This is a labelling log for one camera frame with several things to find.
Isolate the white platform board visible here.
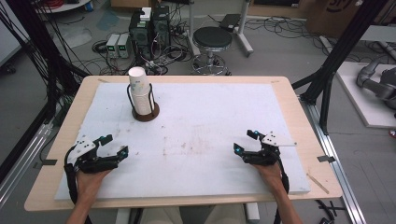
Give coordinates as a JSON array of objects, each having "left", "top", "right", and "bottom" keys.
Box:
[{"left": 335, "top": 61, "right": 396, "bottom": 129}]

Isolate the person's left hand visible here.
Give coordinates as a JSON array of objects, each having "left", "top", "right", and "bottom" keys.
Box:
[{"left": 75, "top": 167, "right": 112, "bottom": 202}]

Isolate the aluminium rail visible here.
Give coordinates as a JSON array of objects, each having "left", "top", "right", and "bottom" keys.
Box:
[
  {"left": 300, "top": 96, "right": 367, "bottom": 224},
  {"left": 0, "top": 122, "right": 54, "bottom": 208}
]

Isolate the person's right hand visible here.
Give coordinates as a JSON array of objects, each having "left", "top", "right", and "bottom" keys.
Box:
[{"left": 253, "top": 161, "right": 286, "bottom": 194}]

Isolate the white foam board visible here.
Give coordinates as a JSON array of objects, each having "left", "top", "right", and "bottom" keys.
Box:
[{"left": 54, "top": 82, "right": 312, "bottom": 201}]

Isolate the thin wooden stick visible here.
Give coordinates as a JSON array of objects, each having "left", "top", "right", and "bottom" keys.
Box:
[{"left": 306, "top": 173, "right": 330, "bottom": 195}]

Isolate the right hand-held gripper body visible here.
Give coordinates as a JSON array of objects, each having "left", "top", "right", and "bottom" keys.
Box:
[{"left": 242, "top": 131, "right": 298, "bottom": 167}]

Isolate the black wire cup holder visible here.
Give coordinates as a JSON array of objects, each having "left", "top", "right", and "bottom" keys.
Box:
[{"left": 125, "top": 83, "right": 161, "bottom": 122}]

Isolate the small white box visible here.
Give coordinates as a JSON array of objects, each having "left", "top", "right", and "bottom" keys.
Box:
[{"left": 139, "top": 7, "right": 152, "bottom": 22}]

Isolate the tangle of floor cables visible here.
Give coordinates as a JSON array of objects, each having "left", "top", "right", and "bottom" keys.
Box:
[{"left": 92, "top": 40, "right": 191, "bottom": 76}]

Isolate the black round stool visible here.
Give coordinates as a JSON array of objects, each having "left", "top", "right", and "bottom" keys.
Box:
[{"left": 191, "top": 26, "right": 233, "bottom": 77}]

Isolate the stack of white paper cups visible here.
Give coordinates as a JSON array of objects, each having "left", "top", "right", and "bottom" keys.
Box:
[{"left": 128, "top": 66, "right": 155, "bottom": 115}]

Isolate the black computer tower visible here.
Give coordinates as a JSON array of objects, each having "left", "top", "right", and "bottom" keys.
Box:
[
  {"left": 129, "top": 8, "right": 153, "bottom": 60},
  {"left": 151, "top": 5, "right": 172, "bottom": 48}
]

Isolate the black metal frame post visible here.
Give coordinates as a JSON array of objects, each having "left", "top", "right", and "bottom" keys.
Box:
[
  {"left": 6, "top": 0, "right": 82, "bottom": 110},
  {"left": 292, "top": 0, "right": 390, "bottom": 134}
]

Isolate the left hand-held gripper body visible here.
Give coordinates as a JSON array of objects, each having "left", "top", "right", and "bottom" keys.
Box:
[{"left": 66, "top": 134, "right": 120, "bottom": 175}]

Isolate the person's beige trouser leg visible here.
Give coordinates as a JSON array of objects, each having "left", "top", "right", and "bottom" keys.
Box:
[
  {"left": 205, "top": 203, "right": 250, "bottom": 224},
  {"left": 136, "top": 206, "right": 188, "bottom": 224}
]

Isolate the white metal stand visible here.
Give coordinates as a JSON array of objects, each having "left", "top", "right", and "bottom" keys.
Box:
[{"left": 186, "top": 0, "right": 255, "bottom": 59}]

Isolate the brown cardboard box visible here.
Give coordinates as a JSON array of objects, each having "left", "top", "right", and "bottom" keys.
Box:
[{"left": 306, "top": 0, "right": 396, "bottom": 38}]

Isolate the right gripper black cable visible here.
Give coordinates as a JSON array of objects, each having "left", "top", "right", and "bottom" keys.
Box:
[{"left": 273, "top": 153, "right": 291, "bottom": 224}]

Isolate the grey power supply unit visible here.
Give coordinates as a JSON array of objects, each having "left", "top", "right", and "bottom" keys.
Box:
[
  {"left": 117, "top": 33, "right": 132, "bottom": 59},
  {"left": 106, "top": 33, "right": 120, "bottom": 59}
]

